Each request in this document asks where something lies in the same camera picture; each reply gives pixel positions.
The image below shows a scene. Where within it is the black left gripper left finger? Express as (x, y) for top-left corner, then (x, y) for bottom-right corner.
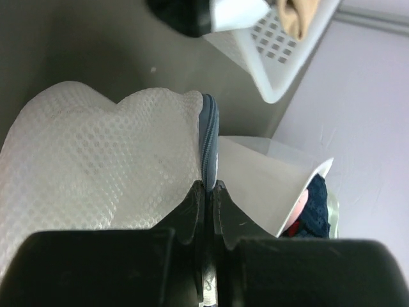
(1, 181), (205, 306)

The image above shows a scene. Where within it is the pink garment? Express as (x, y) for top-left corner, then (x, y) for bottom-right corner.
(284, 189), (309, 230)

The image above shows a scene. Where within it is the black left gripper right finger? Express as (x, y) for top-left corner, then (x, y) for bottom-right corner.
(212, 182), (408, 306)

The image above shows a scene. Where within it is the white mesh laundry bag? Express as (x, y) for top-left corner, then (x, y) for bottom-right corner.
(1, 81), (219, 272)

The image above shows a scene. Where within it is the white perforated plastic basket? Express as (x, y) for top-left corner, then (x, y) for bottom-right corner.
(204, 1), (340, 104)

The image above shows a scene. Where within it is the white plastic bin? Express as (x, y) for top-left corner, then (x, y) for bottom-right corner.
(217, 136), (334, 237)

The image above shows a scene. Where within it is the navy lace garment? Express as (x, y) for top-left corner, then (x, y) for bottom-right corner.
(295, 175), (330, 239)

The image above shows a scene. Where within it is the beige garment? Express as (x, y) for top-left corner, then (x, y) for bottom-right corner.
(276, 0), (320, 41)

